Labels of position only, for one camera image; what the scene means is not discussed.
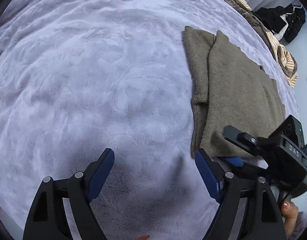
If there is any olive brown knit sweater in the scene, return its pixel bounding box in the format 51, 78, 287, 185
183, 26, 285, 158

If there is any striped beige brown clothes pile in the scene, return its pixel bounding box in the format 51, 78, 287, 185
224, 0, 298, 88

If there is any person's right hand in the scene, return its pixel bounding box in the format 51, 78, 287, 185
281, 200, 299, 239

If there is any black jacket on floor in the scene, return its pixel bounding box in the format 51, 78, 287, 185
253, 4, 306, 43

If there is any lavender plush bed blanket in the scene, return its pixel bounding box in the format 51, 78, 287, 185
0, 0, 299, 239

